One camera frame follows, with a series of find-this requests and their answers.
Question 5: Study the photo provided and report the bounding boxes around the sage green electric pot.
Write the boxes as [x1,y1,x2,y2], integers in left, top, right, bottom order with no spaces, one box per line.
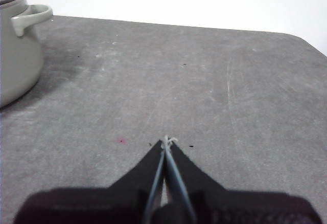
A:
[0,3,54,108]

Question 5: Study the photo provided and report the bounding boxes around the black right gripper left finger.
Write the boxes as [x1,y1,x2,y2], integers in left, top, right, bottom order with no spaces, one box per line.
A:
[14,139,166,224]

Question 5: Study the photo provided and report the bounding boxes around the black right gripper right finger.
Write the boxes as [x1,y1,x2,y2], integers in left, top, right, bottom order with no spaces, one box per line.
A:
[165,136,321,224]

